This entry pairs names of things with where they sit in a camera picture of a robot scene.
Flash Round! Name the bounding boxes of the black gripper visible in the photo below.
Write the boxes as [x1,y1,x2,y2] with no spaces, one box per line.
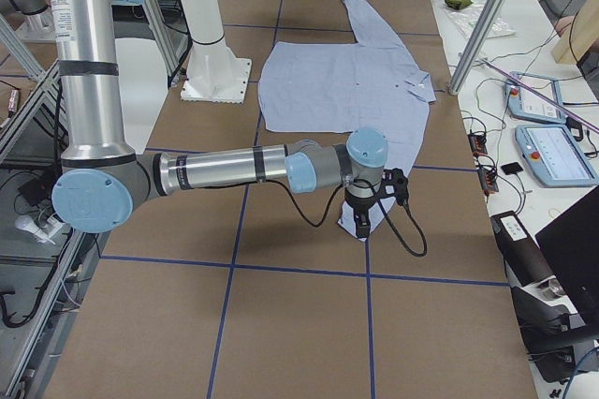
[344,182,376,238]

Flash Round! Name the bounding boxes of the light blue striped shirt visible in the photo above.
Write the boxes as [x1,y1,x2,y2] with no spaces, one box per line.
[258,0,438,244]

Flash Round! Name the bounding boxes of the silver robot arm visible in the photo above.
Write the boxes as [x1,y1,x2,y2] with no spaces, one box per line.
[51,0,388,238]

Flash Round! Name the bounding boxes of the orange electronics board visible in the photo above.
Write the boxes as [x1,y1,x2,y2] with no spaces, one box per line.
[468,132,488,156]

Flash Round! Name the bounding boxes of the black box with label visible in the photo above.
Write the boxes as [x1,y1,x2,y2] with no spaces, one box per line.
[489,211,554,286]

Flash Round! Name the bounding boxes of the far blue teach pendant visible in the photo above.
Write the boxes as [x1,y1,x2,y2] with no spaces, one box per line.
[505,71,566,125]

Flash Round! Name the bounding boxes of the blue teach pendant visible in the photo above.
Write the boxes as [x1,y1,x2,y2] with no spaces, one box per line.
[505,71,566,125]
[514,125,598,187]

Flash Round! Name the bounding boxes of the near blue teach pendant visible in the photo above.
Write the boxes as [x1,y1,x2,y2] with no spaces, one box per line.
[514,125,598,187]

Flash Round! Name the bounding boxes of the black computer monitor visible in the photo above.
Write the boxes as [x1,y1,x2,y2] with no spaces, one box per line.
[535,188,598,322]

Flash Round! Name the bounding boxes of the clear plastic bag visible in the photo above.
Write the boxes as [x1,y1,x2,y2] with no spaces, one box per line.
[444,1,518,38]

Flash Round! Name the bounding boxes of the green cloth pouch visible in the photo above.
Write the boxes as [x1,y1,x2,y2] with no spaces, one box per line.
[444,0,473,10]

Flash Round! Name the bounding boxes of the reacher grabber stick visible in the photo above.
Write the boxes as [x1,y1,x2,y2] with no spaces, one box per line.
[479,58,599,134]

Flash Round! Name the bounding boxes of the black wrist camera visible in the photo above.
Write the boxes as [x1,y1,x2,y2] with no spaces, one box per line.
[381,168,409,206]

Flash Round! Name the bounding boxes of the white central pedestal column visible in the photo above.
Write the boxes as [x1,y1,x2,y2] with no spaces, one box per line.
[181,0,252,104]

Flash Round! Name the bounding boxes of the aluminium frame post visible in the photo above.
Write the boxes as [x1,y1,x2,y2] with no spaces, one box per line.
[447,0,505,96]

